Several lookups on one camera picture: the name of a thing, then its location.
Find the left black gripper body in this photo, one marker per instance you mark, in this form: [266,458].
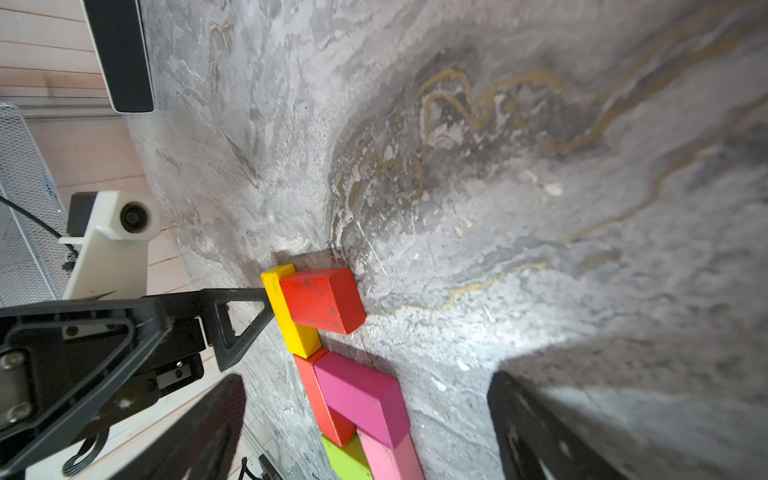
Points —
[87,365]

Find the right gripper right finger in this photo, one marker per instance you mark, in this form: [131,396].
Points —
[533,442]

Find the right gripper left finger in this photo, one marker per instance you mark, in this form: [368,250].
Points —
[201,444]

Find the yellow block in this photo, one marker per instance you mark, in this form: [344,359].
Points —
[302,341]

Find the red block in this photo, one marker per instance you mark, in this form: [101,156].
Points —
[333,425]
[327,300]

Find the light pink block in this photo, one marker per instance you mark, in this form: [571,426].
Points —
[396,463]

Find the lime green block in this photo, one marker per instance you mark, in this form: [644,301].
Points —
[348,462]

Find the magenta block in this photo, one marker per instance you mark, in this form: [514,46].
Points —
[371,400]

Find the black stapler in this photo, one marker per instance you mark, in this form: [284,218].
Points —
[117,33]

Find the white wire shelf rack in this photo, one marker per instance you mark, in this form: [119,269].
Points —
[32,259]

